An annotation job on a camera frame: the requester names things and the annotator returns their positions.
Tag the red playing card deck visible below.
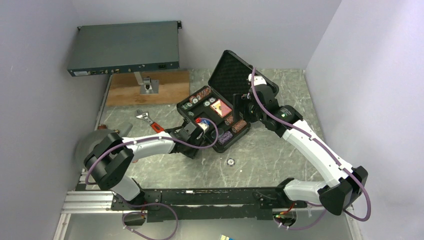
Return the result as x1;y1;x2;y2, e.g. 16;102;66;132
210;99;232;118

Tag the orange chip stack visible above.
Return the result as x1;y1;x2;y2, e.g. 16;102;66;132
231;119;247;133

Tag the black poker case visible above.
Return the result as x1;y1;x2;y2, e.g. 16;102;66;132
176;49;280;154

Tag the purple chip stack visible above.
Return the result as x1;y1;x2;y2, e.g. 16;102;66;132
217;131;233;146

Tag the blue poker chip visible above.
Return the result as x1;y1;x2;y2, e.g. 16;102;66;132
226;158;235;167

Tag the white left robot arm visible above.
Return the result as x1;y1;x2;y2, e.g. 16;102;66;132
74;122;209;210

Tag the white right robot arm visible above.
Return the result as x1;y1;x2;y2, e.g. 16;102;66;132
232;84;371;222

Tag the mixed red chip stack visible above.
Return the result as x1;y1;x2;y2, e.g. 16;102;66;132
189;87;212;105

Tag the wooden board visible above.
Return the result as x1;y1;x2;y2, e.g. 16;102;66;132
105;70;190;107

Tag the grey cylinder part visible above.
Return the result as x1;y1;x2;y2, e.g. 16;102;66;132
118;122;133;137

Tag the grey filament spool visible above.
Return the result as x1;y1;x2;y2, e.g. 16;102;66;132
74;129;113;168

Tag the grey rack server unit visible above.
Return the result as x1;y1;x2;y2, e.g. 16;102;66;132
66;20;183;77

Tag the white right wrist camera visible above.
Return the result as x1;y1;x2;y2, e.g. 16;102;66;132
247;74;267;86

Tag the red handled adjustable wrench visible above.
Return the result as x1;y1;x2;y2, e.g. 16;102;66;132
134;109;165;133

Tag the metal stand bracket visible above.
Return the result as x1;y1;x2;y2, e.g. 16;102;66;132
133;72;160;95

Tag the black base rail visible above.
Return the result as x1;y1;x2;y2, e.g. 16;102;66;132
110;187;307;223

